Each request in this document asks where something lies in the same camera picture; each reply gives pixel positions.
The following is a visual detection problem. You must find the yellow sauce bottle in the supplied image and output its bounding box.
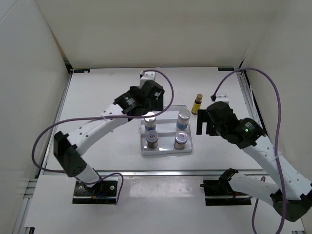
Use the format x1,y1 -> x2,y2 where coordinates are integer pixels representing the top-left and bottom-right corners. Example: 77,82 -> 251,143
191,94 -> 203,115

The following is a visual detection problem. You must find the blue label jar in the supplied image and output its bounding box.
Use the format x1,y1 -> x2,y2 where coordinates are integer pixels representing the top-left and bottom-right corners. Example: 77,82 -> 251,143
175,109 -> 191,131
144,112 -> 156,132

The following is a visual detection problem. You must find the orange spice jar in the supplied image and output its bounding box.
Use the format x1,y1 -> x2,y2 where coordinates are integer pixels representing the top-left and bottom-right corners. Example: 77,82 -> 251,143
174,131 -> 188,150

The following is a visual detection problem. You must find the dark spice jar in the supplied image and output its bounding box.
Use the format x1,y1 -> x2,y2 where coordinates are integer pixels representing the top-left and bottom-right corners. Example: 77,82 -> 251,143
146,130 -> 158,149

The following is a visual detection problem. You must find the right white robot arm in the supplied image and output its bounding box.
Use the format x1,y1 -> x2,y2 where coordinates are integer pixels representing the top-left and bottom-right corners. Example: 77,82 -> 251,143
196,101 -> 312,222

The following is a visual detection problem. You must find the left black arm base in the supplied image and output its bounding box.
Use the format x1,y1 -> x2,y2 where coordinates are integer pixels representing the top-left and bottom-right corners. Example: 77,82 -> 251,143
72,173 -> 123,205

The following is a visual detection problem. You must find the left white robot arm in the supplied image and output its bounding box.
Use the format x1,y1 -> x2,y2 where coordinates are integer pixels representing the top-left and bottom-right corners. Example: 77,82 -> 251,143
53,80 -> 164,195

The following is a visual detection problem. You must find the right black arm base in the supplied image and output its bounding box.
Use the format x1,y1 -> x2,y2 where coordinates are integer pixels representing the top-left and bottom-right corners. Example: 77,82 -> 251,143
200,168 -> 251,206

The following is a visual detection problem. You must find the white divided tray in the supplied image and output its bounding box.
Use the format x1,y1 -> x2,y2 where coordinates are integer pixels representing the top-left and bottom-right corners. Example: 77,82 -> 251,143
139,105 -> 193,156

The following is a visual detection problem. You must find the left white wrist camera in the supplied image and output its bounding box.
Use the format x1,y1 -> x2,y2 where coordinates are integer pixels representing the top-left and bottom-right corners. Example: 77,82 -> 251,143
139,71 -> 156,87

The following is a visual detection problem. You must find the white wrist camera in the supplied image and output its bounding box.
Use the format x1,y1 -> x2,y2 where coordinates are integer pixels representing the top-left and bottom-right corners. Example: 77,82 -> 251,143
139,71 -> 156,87
211,94 -> 230,104

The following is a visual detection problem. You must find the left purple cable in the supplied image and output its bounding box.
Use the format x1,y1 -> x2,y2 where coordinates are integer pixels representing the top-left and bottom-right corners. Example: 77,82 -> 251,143
32,69 -> 174,204

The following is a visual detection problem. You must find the purple cable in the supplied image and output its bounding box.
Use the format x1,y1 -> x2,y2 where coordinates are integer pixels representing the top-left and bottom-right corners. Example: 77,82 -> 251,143
32,69 -> 174,204
210,68 -> 286,234

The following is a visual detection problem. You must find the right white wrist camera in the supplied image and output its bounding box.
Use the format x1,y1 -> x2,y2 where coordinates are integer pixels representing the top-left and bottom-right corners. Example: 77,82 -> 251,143
211,94 -> 230,104

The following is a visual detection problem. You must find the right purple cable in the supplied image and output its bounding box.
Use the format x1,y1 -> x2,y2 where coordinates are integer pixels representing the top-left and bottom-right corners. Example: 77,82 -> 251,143
210,68 -> 286,234

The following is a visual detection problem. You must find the front aluminium rail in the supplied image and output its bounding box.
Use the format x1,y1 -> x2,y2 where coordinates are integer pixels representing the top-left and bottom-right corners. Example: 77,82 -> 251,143
41,170 -> 269,176

